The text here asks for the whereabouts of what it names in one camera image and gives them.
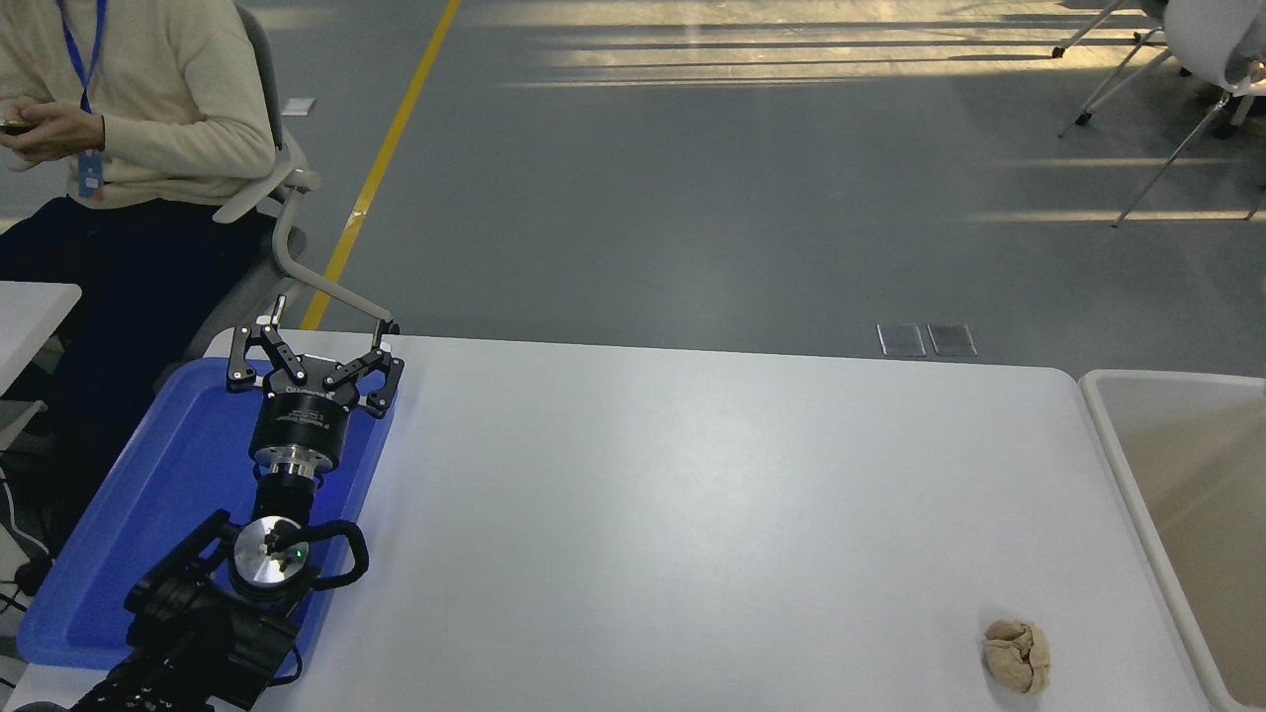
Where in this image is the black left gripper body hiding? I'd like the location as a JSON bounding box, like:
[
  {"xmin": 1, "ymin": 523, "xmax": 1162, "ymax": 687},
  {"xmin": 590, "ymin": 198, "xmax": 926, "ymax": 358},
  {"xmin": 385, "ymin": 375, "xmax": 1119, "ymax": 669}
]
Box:
[{"xmin": 247, "ymin": 354, "xmax": 359, "ymax": 458}]

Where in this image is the metal floor plate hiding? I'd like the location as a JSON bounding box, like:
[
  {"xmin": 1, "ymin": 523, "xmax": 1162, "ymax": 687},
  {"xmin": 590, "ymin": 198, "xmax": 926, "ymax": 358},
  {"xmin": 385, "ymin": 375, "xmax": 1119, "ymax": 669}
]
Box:
[
  {"xmin": 927, "ymin": 321, "xmax": 978, "ymax": 358},
  {"xmin": 876, "ymin": 322, "xmax": 927, "ymax": 359}
]

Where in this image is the person's hand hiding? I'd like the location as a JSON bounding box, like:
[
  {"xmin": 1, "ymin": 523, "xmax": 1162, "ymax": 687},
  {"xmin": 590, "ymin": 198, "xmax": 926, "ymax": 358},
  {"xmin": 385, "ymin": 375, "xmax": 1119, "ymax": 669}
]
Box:
[{"xmin": 0, "ymin": 98, "xmax": 107, "ymax": 165}]

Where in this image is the grey office chair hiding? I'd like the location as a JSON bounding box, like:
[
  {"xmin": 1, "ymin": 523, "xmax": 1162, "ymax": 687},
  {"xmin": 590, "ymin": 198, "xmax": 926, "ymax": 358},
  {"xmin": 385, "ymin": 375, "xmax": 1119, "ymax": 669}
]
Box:
[{"xmin": 153, "ymin": 0, "xmax": 400, "ymax": 397}]

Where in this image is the blue plastic tray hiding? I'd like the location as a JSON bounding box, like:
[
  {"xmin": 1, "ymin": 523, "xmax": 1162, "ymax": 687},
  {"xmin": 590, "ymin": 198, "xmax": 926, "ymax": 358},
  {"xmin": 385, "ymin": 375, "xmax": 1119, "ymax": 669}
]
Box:
[{"xmin": 17, "ymin": 356, "xmax": 399, "ymax": 683}]

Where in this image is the white side table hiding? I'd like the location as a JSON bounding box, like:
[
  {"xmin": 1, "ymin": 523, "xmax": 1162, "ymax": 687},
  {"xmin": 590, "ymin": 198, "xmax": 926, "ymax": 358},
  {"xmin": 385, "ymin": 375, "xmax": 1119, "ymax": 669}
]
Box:
[{"xmin": 0, "ymin": 281, "xmax": 82, "ymax": 451}]

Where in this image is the seated person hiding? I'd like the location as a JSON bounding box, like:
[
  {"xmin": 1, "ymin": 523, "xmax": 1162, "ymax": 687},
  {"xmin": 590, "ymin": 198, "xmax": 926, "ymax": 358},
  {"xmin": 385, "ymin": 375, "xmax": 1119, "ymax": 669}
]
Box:
[{"xmin": 0, "ymin": 0, "xmax": 281, "ymax": 500}]

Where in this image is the crumpled tan paper ball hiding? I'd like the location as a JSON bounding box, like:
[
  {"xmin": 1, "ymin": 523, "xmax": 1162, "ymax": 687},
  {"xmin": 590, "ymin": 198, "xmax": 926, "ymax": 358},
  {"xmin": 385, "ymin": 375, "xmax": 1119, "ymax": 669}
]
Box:
[{"xmin": 982, "ymin": 619, "xmax": 1051, "ymax": 695}]

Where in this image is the large pale bin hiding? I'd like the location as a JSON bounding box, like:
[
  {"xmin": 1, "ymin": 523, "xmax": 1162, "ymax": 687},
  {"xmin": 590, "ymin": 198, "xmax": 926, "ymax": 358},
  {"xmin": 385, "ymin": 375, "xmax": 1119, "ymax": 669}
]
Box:
[{"xmin": 1078, "ymin": 369, "xmax": 1266, "ymax": 712}]

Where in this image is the white chair with metal legs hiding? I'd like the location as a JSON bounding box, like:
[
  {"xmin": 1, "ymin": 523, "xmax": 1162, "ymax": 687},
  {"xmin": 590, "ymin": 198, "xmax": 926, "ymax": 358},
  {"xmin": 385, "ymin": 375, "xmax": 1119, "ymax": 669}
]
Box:
[{"xmin": 1051, "ymin": 0, "xmax": 1266, "ymax": 228}]

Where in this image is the blue lanyard with badge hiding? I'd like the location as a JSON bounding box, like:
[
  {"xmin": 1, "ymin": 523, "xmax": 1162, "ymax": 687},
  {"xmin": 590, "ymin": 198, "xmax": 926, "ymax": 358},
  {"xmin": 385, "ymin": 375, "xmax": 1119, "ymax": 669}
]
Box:
[{"xmin": 56, "ymin": 0, "xmax": 111, "ymax": 199}]

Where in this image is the black floor cable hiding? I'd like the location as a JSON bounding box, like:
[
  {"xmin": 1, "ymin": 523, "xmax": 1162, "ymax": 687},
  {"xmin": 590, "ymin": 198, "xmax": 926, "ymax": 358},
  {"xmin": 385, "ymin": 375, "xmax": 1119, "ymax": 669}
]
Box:
[{"xmin": 0, "ymin": 465, "xmax": 55, "ymax": 619}]

